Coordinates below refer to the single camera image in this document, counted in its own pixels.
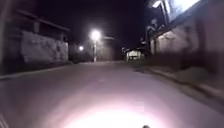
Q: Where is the small lit building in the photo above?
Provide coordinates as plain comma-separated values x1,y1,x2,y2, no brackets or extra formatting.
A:
125,49,145,63

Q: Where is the street lamp pole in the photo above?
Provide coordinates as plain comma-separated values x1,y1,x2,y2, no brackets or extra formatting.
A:
89,29,102,63

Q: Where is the grey asphalt road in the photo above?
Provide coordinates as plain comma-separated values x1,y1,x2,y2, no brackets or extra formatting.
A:
0,60,224,128

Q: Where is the raised kerb strip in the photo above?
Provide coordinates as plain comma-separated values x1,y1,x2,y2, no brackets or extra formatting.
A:
133,64,224,101

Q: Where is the building with lit eaves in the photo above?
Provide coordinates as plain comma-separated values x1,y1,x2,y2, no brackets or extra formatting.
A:
143,0,224,73

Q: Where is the building with pale wall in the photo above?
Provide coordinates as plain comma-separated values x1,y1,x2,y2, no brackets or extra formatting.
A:
0,9,72,75

